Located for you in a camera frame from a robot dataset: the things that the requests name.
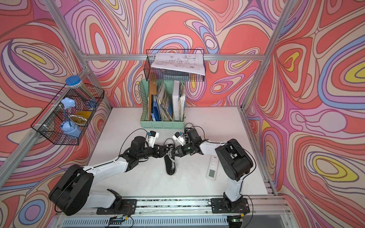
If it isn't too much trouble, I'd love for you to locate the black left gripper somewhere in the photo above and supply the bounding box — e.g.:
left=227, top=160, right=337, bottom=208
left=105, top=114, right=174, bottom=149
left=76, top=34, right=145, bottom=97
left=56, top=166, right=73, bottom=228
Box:
left=136, top=143, right=170, bottom=161

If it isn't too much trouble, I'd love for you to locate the black wire basket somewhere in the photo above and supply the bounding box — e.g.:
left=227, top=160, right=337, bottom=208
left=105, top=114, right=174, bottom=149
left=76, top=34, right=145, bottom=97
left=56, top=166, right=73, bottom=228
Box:
left=144, top=48, right=206, bottom=82
left=31, top=84, right=105, bottom=145

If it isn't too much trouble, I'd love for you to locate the black sneaker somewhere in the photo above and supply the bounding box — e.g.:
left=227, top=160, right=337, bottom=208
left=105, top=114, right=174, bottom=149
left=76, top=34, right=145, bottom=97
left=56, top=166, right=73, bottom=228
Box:
left=184, top=123, right=195, bottom=132
left=163, top=138, right=176, bottom=176

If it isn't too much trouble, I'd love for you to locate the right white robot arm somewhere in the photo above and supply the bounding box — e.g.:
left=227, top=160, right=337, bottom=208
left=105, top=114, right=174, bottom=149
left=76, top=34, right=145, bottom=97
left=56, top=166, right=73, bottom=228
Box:
left=169, top=128, right=254, bottom=204

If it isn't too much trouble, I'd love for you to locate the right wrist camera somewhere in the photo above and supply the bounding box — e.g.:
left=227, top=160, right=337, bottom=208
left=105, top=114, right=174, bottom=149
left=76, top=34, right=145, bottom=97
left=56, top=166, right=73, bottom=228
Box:
left=173, top=132, right=186, bottom=146

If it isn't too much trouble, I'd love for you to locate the white remote control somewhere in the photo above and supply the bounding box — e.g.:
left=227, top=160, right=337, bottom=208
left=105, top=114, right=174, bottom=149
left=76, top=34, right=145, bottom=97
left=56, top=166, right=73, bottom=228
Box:
left=206, top=155, right=219, bottom=180

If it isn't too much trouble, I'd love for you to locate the white book in organizer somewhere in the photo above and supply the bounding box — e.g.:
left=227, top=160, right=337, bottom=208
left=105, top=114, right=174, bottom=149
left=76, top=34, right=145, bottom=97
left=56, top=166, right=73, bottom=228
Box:
left=172, top=81, right=180, bottom=121

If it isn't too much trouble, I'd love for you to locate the white printed paper sheet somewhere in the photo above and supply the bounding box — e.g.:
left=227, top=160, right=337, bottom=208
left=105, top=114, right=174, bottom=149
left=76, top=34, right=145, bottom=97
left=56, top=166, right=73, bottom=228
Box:
left=151, top=53, right=205, bottom=76

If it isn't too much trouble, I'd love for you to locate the blue lidded jar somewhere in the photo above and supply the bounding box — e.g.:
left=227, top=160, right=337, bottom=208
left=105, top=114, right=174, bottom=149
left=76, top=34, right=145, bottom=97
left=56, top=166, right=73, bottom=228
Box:
left=65, top=76, right=96, bottom=103

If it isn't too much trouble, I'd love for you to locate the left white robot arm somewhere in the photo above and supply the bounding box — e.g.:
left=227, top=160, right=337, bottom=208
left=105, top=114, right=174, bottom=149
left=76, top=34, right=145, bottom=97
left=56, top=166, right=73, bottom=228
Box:
left=48, top=136, right=170, bottom=216

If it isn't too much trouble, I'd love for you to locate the yellow tin in basket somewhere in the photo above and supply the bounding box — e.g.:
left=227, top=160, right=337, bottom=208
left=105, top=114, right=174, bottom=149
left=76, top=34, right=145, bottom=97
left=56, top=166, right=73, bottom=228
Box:
left=69, top=111, right=92, bottom=126

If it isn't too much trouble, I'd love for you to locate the black wire basket left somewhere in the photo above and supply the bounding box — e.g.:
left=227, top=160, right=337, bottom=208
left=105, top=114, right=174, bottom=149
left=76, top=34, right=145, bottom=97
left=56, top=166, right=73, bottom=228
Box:
left=31, top=84, right=105, bottom=145

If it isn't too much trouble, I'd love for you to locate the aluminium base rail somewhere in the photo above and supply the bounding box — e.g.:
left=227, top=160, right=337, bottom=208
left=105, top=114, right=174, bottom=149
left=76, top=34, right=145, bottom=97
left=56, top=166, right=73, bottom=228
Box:
left=48, top=195, right=299, bottom=228

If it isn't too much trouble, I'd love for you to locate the green perforated file organizer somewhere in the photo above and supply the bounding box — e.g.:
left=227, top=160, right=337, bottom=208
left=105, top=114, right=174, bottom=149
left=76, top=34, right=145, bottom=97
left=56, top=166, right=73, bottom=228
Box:
left=139, top=79, right=185, bottom=130

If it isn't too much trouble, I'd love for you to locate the black wire basket back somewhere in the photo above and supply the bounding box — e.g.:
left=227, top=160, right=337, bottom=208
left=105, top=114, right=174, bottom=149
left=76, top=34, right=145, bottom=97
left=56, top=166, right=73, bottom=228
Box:
left=144, top=48, right=206, bottom=82

